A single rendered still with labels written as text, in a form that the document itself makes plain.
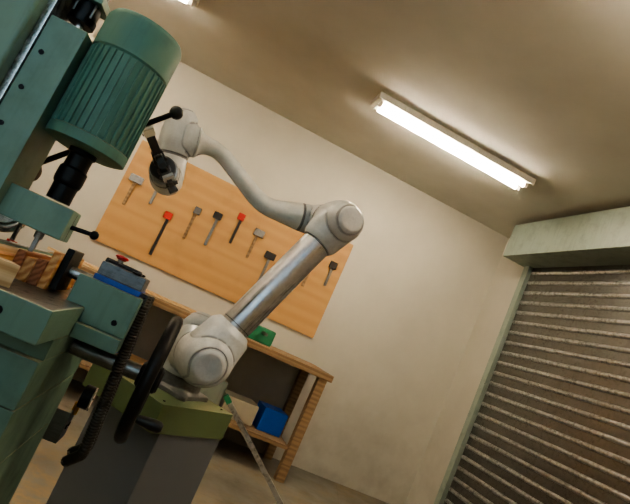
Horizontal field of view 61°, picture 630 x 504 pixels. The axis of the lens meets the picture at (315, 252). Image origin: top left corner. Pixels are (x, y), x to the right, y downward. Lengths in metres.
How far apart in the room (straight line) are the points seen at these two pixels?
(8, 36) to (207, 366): 0.93
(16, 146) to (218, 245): 3.44
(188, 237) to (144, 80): 3.38
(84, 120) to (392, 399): 4.23
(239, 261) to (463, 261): 2.11
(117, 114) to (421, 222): 4.12
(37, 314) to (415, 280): 4.33
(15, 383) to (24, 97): 0.57
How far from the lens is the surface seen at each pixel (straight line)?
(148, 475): 1.79
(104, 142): 1.22
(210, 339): 1.60
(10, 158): 1.26
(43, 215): 1.26
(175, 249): 4.57
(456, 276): 5.24
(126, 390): 1.78
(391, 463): 5.21
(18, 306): 0.97
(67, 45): 1.31
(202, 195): 4.62
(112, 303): 1.17
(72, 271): 1.25
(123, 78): 1.25
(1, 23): 1.31
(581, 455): 3.85
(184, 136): 1.81
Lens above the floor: 1.02
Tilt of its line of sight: 9 degrees up
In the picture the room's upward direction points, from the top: 24 degrees clockwise
